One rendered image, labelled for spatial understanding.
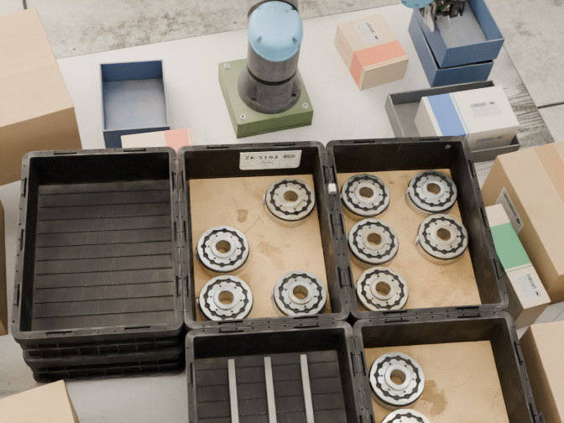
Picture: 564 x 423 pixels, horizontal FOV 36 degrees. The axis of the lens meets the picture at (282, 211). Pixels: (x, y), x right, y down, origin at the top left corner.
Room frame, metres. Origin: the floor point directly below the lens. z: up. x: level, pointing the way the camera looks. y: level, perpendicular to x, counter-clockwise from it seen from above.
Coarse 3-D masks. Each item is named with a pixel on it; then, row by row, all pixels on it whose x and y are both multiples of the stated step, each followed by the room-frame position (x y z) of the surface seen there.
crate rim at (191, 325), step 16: (208, 144) 1.02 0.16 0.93; (224, 144) 1.03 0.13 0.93; (240, 144) 1.03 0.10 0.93; (256, 144) 1.04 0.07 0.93; (272, 144) 1.04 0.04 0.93; (288, 144) 1.05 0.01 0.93; (304, 144) 1.05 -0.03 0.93; (320, 144) 1.06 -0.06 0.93; (320, 160) 1.02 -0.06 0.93; (336, 224) 0.88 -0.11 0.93; (336, 240) 0.84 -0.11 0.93; (336, 256) 0.81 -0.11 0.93; (336, 272) 0.77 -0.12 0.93; (192, 320) 0.64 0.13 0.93; (224, 320) 0.65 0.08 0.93; (240, 320) 0.65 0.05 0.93; (256, 320) 0.66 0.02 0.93; (272, 320) 0.66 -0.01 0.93; (288, 320) 0.66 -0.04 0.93; (304, 320) 0.67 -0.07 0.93; (320, 320) 0.67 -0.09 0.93; (336, 320) 0.68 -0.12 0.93
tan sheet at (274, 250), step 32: (192, 192) 0.97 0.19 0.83; (224, 192) 0.98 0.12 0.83; (256, 192) 0.99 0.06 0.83; (192, 224) 0.89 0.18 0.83; (224, 224) 0.90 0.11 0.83; (256, 224) 0.91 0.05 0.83; (256, 256) 0.84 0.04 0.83; (288, 256) 0.85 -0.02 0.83; (320, 256) 0.86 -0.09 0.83; (256, 288) 0.77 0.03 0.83
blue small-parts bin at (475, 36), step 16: (480, 0) 1.63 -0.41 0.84; (416, 16) 1.60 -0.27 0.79; (464, 16) 1.62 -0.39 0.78; (480, 16) 1.61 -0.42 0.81; (432, 32) 1.52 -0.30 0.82; (448, 32) 1.56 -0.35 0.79; (464, 32) 1.57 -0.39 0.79; (480, 32) 1.58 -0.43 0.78; (496, 32) 1.53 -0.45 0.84; (432, 48) 1.50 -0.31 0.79; (448, 48) 1.44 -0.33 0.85; (464, 48) 1.46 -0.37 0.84; (480, 48) 1.48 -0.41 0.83; (496, 48) 1.49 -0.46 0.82; (448, 64) 1.45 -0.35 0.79
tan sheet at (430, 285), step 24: (432, 192) 1.05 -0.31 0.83; (384, 216) 0.97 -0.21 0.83; (408, 216) 0.98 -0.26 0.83; (456, 216) 1.00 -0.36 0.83; (408, 240) 0.92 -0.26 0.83; (408, 264) 0.87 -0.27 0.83; (432, 264) 0.88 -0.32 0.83; (456, 264) 0.88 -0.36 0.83; (408, 288) 0.81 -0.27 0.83; (432, 288) 0.82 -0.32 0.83; (456, 288) 0.83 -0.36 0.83
